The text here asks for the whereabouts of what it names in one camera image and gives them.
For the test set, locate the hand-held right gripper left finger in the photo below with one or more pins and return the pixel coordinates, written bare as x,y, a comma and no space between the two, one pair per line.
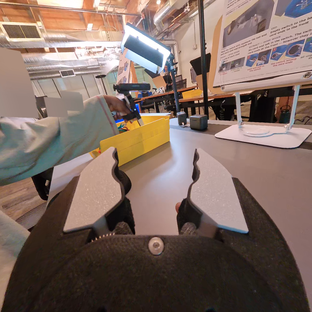
95,195

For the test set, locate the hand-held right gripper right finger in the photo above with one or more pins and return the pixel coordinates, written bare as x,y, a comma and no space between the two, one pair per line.
217,199

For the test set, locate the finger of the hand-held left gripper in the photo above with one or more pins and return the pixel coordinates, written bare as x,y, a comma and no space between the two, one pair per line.
140,121

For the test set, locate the person's left forearm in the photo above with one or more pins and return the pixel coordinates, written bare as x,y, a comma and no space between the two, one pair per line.
61,139

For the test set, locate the person's left hand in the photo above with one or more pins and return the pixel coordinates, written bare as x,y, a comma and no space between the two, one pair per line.
117,104

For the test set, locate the person's right hand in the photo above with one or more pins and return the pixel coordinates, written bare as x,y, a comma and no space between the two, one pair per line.
178,207

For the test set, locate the wooden top desk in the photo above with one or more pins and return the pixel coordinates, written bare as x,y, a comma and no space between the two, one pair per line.
156,95
219,96

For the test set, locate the black floor lamp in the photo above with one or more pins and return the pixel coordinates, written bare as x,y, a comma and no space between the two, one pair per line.
101,76

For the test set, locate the led light panel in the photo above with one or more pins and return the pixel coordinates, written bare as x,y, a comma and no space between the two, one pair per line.
143,51

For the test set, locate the black light stand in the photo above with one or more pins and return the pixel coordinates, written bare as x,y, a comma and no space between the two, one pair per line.
176,92

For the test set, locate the small yellow plastic bin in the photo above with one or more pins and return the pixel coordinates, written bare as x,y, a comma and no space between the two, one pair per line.
191,94

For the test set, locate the dark grey cube device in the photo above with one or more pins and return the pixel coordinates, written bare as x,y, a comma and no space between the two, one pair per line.
198,121

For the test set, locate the small ceiling air vent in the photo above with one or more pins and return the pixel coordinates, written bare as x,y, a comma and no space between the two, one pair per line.
67,73

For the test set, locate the black vertical pole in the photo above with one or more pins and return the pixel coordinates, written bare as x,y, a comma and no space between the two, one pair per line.
202,61

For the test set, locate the dark teal water bottle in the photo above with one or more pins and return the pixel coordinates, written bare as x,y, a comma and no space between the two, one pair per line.
284,115

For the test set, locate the large ceiling air vent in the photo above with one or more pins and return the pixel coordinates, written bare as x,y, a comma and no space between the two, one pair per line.
22,31

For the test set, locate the large instruction poster board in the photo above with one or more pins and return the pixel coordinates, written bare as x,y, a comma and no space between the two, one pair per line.
256,36

